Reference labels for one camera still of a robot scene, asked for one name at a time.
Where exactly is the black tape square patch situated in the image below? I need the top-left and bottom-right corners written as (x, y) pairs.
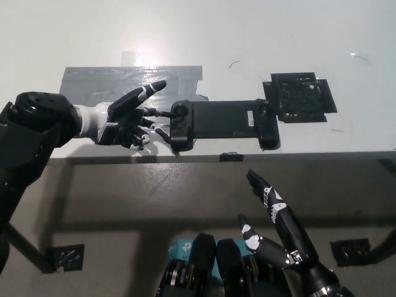
top-left (262, 71), bottom-right (339, 124)

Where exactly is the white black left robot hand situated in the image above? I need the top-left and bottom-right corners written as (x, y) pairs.
top-left (75, 80), bottom-right (174, 153)

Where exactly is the grey duct tape patch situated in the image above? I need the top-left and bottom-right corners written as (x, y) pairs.
top-left (58, 65), bottom-right (210, 108)

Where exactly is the black mobile game controller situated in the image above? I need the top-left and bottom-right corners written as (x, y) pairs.
top-left (166, 98), bottom-right (282, 153)

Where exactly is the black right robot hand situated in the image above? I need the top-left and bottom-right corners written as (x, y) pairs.
top-left (237, 169), bottom-right (320, 272)

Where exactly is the black teal robot torso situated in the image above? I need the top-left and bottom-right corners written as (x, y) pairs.
top-left (158, 233), bottom-right (293, 297)

